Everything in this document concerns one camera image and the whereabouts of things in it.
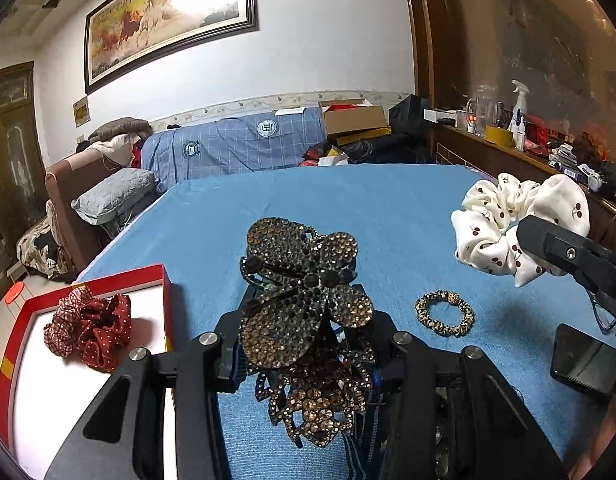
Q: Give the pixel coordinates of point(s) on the dark wooden wardrobe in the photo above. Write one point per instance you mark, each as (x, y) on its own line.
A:
(13, 170)

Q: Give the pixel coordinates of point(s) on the framed horse painting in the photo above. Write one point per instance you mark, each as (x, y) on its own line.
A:
(168, 15)

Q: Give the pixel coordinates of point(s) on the small wall plaque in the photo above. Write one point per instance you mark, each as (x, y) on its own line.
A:
(81, 111)

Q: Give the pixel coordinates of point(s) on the red box with white inside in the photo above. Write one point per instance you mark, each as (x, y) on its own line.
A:
(48, 400)

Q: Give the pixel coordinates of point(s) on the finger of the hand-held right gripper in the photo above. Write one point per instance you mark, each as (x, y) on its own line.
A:
(567, 252)

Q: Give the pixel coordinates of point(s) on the open cardboard box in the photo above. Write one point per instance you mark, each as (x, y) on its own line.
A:
(353, 120)

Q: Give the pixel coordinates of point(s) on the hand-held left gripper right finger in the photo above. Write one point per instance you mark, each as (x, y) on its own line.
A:
(383, 371)

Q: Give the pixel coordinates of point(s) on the orange round stool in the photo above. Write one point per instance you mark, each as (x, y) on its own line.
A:
(15, 294)

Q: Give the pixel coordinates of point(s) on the dark red dotted scrunchie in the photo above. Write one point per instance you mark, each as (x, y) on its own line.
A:
(108, 330)

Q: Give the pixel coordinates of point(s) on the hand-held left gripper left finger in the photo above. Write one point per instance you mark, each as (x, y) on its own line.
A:
(235, 360)

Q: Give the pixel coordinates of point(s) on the person's right forearm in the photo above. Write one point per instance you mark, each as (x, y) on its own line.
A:
(607, 440)

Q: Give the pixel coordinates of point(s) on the floral patterned quilt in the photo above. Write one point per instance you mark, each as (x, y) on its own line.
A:
(38, 250)

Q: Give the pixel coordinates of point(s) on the black phone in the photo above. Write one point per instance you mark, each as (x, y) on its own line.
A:
(582, 360)

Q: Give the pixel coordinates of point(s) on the red plaid scrunchie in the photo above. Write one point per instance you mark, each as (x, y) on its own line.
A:
(63, 330)

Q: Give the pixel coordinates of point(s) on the grey quilted pillow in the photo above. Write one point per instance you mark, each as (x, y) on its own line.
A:
(113, 192)

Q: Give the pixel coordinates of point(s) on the brown sofa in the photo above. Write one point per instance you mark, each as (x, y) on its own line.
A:
(68, 195)

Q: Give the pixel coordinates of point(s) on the white cherry print scrunchie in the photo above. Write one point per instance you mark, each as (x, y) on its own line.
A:
(487, 240)

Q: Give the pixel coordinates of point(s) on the pile of clothes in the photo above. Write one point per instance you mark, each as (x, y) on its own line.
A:
(118, 132)

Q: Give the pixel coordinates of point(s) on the wooden sideboard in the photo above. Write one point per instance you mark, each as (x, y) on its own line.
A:
(487, 152)

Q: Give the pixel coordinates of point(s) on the clear glass pitcher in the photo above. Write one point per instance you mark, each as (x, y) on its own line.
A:
(480, 110)

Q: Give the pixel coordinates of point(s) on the white spray bottle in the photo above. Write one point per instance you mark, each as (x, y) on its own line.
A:
(520, 107)

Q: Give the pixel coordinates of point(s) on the rhinestone butterfly hair clip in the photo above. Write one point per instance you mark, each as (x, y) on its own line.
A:
(308, 300)

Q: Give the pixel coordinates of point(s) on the black plastic bags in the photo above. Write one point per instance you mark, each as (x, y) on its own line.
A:
(382, 150)

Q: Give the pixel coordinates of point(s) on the blue checked blanket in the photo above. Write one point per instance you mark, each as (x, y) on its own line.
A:
(228, 145)

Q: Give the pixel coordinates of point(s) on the yellow tape roll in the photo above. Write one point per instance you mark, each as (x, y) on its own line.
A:
(500, 136)

